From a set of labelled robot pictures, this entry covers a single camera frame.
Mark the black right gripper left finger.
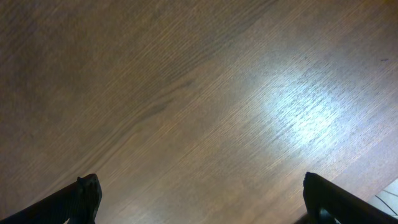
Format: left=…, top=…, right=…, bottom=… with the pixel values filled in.
left=1, top=174, right=102, bottom=224

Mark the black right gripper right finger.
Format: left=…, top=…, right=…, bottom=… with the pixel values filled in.
left=303, top=172, right=397, bottom=224

